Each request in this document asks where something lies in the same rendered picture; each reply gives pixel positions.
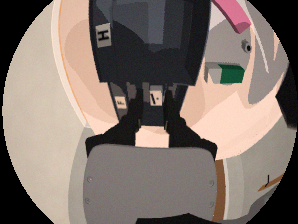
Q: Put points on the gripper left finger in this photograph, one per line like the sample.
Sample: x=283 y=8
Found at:
x=122 y=132

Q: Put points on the dark grey rack of bins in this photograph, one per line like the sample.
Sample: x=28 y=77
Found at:
x=156 y=41

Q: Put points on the flat red rectangular block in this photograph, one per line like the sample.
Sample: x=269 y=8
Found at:
x=234 y=13

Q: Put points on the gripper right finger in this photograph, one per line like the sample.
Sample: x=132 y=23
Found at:
x=180 y=135

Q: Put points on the green and white eraser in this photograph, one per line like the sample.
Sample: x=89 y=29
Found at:
x=223 y=74

